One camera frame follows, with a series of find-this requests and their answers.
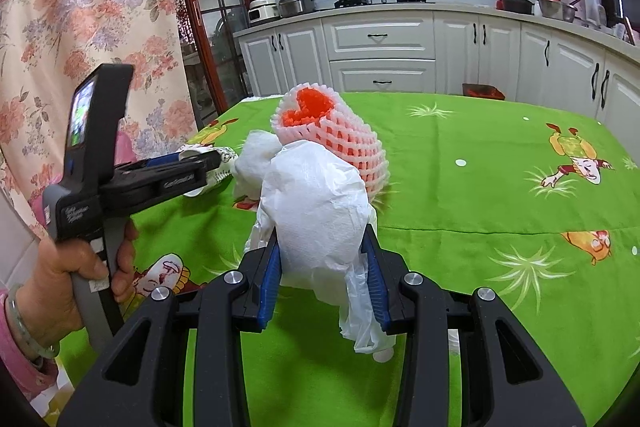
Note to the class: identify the floral curtain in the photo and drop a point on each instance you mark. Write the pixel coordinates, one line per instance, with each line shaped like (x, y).
(75, 7)

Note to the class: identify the red and black casserole pot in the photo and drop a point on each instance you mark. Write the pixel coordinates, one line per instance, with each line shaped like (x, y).
(515, 4)

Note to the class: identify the person's left forearm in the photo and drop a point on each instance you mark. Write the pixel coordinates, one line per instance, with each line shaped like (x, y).
(17, 357)

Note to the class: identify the fruit in foam nets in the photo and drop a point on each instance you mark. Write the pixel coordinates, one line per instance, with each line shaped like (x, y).
(345, 142)

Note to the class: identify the silver pressure cooker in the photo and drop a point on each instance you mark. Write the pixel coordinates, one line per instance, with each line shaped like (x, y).
(297, 6)

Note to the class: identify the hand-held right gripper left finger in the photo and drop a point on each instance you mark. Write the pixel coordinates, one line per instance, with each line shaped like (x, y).
(272, 277)

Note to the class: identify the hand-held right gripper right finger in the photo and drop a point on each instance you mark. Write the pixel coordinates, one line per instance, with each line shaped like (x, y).
(376, 277)

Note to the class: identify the green printed tablecloth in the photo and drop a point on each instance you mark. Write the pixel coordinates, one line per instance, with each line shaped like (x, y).
(500, 232)

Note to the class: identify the gas stove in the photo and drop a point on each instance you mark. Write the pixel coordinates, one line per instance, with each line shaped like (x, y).
(375, 4)

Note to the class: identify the white plastic bag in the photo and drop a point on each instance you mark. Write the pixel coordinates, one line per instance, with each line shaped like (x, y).
(315, 207)

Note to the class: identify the steel bowl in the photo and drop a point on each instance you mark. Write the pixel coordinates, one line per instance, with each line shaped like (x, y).
(556, 9)

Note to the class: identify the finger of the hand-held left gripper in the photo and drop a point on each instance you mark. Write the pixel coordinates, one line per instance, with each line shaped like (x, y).
(170, 182)
(162, 160)

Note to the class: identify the white base cabinets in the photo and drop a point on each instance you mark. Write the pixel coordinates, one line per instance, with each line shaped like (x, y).
(450, 47)

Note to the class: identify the person's left hand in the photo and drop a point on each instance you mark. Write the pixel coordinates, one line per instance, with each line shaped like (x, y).
(55, 287)

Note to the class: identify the white spray bottle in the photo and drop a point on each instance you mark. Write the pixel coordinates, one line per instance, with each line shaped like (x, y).
(598, 9)

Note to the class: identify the white paper cup green print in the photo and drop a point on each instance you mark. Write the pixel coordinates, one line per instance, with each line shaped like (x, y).
(225, 167)

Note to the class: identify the dark wooden glass door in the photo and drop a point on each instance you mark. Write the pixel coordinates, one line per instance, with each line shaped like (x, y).
(215, 7)

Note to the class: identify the white rice cooker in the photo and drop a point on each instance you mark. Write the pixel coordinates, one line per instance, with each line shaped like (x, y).
(262, 12)

